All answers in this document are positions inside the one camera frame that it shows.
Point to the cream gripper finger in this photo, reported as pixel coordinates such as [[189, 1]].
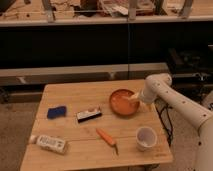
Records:
[[134, 97]]

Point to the orange ceramic bowl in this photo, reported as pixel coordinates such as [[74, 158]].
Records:
[[120, 105]]

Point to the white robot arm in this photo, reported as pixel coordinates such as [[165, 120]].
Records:
[[201, 118]]

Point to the white cup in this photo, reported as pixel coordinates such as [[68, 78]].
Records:
[[146, 138]]

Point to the orange carrot toy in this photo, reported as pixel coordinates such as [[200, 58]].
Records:
[[108, 139]]

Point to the wooden table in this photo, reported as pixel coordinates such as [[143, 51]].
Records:
[[86, 149]]

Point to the blue sponge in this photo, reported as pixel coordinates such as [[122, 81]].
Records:
[[56, 112]]

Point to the white labelled bottle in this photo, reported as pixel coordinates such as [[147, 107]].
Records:
[[49, 143]]

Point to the long metal shelf rack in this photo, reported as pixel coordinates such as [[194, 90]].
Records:
[[50, 41]]

